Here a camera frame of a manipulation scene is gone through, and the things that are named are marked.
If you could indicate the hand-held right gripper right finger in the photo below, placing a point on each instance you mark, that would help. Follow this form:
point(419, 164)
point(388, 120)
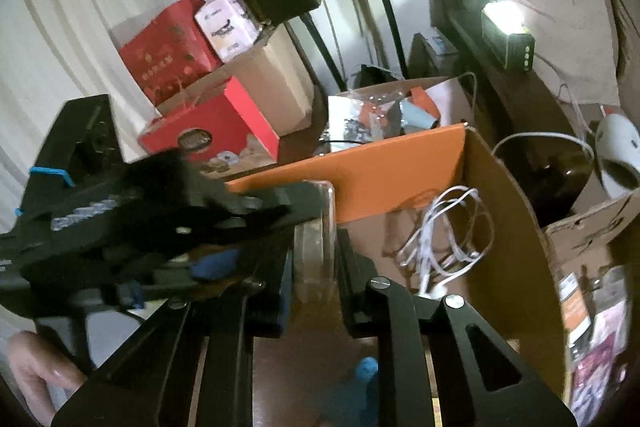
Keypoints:
point(352, 292)

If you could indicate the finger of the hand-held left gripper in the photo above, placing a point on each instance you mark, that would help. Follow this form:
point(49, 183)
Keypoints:
point(240, 207)
point(200, 272)

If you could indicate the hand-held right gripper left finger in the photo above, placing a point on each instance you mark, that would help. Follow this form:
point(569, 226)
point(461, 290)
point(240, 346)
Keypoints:
point(285, 302)

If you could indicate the long clear plastic strip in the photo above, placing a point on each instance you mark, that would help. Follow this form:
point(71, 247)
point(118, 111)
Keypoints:
point(315, 237)

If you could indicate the orange cardboard box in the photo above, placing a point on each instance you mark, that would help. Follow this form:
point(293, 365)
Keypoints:
point(400, 167)

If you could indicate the person's left hand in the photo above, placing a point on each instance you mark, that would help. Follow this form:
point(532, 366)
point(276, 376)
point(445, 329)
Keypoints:
point(35, 367)

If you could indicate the red chocolate gift bag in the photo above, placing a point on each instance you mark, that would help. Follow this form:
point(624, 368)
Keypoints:
point(220, 117)

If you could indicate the large brown cardboard box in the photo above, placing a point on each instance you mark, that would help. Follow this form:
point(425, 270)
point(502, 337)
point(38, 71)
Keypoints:
point(280, 82)

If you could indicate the open box of clutter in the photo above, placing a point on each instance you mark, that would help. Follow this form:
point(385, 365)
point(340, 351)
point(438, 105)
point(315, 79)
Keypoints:
point(370, 112)

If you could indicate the black speaker stand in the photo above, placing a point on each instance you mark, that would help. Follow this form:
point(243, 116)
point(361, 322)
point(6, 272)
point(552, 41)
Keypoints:
point(395, 32)
point(322, 52)

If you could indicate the red floral gift bag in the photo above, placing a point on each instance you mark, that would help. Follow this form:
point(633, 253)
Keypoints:
point(165, 47)

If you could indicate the pink printed box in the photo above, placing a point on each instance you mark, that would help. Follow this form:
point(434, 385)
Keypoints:
point(225, 24)

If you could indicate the white sheer curtain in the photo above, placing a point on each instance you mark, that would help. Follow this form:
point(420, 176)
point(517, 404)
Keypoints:
point(60, 32)

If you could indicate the open brown cardboard box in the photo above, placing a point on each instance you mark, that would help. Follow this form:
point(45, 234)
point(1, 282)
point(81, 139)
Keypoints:
point(585, 227)

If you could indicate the colourful printed booklets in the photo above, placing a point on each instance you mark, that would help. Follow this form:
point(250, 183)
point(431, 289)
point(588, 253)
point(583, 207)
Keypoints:
point(600, 347)

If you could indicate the bright portable lamp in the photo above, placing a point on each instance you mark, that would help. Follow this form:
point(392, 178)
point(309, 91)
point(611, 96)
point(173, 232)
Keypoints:
point(507, 34)

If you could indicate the white rounded appliance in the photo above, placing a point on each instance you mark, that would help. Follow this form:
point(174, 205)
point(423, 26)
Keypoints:
point(617, 147)

